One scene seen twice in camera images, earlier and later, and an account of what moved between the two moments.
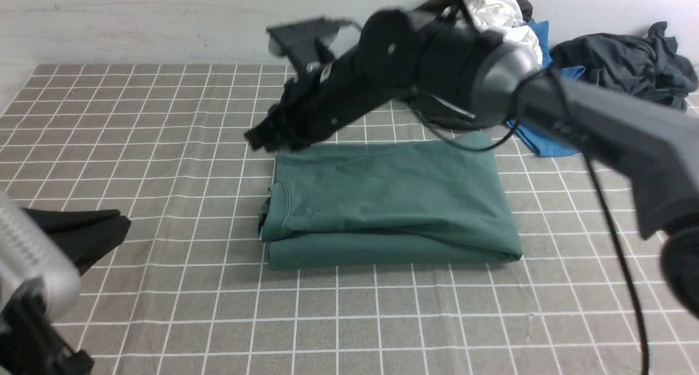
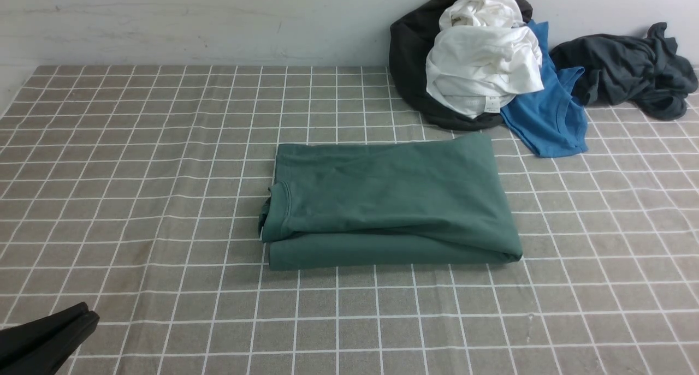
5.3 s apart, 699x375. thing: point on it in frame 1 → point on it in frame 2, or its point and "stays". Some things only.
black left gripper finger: (90, 243) → (48, 358)
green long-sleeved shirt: (386, 203) stays
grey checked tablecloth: (189, 290) stays
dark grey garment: (650, 67) stays
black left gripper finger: (96, 226) → (15, 340)
